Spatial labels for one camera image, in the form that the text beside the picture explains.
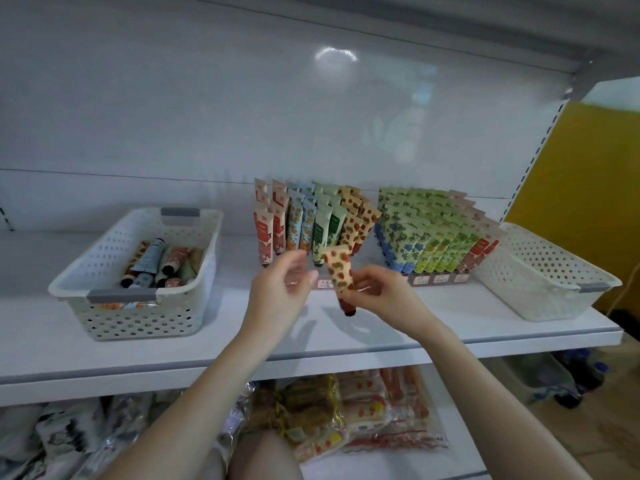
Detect person's left hand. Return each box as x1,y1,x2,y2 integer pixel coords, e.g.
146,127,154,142
240,249,321,356

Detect pile of snack packets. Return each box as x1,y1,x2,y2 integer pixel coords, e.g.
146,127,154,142
0,367,451,480

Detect person's right forearm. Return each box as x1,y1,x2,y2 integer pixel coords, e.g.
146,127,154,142
415,319,591,480

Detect person's left forearm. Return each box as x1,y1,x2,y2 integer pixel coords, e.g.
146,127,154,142
100,335,291,480

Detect clear divider tray with labels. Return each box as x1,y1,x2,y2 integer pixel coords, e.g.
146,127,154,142
315,273,471,290

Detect cluster of green bottles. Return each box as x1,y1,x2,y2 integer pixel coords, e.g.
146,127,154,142
560,347,611,394

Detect pile of pale hand cream tubes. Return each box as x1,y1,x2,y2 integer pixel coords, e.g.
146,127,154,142
120,237,206,291

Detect orange sunflower hand cream tube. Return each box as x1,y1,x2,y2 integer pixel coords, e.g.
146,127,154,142
320,245,359,318

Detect person's right hand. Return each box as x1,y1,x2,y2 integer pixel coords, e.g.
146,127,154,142
345,265,436,341

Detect row of hand cream tubes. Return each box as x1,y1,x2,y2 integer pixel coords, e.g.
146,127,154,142
253,177,509,276

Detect white perforated plastic basket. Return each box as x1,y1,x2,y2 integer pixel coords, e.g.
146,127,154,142
49,207,225,342
472,221,623,322

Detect white metal shelf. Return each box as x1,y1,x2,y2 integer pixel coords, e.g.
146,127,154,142
0,0,640,480

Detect person's right leg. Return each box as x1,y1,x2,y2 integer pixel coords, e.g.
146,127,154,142
228,429,306,480

